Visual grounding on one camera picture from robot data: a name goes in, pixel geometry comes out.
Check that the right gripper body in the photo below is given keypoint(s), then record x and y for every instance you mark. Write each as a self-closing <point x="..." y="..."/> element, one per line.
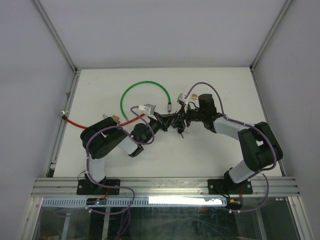
<point x="189" y="115"/>

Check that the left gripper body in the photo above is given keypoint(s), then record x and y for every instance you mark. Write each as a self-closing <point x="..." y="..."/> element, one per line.
<point x="156" y="125"/>

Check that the brass long-shackle padlock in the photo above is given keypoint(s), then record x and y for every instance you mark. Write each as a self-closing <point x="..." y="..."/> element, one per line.
<point x="194" y="97"/>

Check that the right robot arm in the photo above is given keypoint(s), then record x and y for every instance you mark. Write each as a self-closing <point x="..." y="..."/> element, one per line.
<point x="259" y="146"/>

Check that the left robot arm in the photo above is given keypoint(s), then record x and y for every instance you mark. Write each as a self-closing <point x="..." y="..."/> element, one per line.
<point x="101" y="138"/>

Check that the green cable lock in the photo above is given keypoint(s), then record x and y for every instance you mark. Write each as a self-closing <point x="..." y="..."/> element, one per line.
<point x="141" y="92"/>

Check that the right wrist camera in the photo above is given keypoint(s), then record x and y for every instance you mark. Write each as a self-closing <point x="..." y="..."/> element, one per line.
<point x="183" y="99"/>

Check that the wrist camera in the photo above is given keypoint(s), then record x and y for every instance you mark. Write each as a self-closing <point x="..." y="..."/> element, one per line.
<point x="148" y="109"/>
<point x="183" y="99"/>

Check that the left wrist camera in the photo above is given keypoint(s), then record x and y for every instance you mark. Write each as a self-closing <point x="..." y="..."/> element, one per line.
<point x="148" y="109"/>

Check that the brass padlock near red cable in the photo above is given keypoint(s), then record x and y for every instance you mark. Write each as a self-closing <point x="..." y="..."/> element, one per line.
<point x="114" y="117"/>

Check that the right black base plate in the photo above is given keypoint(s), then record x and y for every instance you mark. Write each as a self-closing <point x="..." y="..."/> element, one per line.
<point x="220" y="187"/>

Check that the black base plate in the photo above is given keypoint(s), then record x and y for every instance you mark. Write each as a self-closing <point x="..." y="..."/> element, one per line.
<point x="86" y="187"/>
<point x="220" y="187"/>

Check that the red cable lock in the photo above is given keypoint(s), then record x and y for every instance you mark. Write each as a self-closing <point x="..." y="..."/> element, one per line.
<point x="66" y="119"/>

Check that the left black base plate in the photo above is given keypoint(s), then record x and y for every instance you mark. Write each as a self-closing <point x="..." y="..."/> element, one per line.
<point x="86" y="187"/>

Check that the aluminium front rail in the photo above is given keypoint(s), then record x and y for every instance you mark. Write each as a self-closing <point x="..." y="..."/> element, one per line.
<point x="274" y="186"/>

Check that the white slotted cable duct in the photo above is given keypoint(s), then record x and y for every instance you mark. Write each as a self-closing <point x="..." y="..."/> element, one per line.
<point x="151" y="201"/>

